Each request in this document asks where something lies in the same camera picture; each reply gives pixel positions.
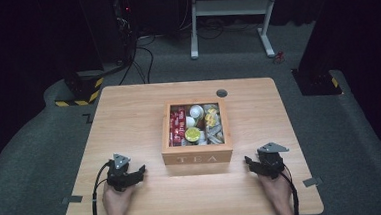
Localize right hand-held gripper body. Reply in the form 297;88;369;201
255;141;292;182

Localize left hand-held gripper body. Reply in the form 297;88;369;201
104;152;140;194

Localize wooden tea box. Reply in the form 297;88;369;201
158;97;235;167

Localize green-lid brown coffee capsule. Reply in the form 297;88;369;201
184;126;203;143

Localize person's left hand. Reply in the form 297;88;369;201
101;181;139;215

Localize pile of grey packets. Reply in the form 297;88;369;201
202;103;226;146

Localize grey tape piece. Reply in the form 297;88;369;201
302;177;324;188
61;194;84;206

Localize yellow patterned packet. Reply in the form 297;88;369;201
204;107;220;128

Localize row of red packets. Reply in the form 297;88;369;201
167;107;189;148

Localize white capsule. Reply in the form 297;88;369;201
188;104;205;120
185;115;198;130

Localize black yellow striped stand base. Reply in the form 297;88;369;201
52;69;107;109

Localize small red floor object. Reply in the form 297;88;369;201
272;50;286;65

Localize dark equipment rack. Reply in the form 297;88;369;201
110;0;141;67

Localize white metal stand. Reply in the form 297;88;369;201
187;0;286;63

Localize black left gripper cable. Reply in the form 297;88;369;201
89;160;117;215

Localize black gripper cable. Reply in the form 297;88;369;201
89;160;117;215
281;170;300;215

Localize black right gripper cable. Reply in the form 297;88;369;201
281;170;300;215

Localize black floor cables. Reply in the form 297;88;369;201
115;33;157;87

